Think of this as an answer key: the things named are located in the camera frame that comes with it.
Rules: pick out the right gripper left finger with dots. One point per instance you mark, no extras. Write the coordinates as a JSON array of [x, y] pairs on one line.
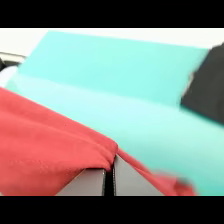
[[87, 184]]

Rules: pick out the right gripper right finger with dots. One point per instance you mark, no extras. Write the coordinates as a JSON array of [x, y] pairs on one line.
[[133, 181]]

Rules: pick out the red T-shirt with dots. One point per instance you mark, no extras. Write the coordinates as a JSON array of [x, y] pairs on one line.
[[43, 143]]

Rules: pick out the black garment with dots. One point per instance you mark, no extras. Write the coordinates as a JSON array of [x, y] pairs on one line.
[[208, 83]]

